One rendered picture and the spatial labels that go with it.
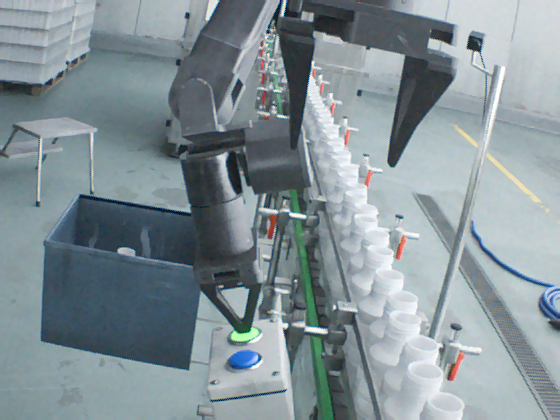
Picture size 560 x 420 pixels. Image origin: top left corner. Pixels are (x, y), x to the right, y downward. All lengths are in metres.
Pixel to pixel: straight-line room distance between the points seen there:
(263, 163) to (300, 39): 0.33
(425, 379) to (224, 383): 0.20
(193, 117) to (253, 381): 0.26
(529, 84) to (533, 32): 0.83
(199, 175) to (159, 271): 0.69
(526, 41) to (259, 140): 11.12
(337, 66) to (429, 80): 5.16
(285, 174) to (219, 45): 0.14
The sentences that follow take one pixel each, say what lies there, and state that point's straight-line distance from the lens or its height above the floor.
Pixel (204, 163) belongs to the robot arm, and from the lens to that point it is 0.76.
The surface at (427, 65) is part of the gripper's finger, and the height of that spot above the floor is 1.46.
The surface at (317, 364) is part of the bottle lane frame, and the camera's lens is 1.07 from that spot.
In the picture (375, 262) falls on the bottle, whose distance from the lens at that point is 1.03.
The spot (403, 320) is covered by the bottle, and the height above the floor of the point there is 1.15.
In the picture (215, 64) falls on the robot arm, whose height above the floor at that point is 1.39.
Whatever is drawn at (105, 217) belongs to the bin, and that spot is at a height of 0.90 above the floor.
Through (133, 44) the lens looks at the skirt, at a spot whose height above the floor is 0.12.
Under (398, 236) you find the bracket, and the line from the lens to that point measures 1.41.
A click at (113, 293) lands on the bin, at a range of 1.47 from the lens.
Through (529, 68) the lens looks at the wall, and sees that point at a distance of 11.90.
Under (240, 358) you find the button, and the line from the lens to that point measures 0.79.
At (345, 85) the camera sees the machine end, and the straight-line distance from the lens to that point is 5.66.
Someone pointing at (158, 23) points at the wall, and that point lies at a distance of 11.19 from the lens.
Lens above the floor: 1.50
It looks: 17 degrees down
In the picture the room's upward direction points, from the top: 11 degrees clockwise
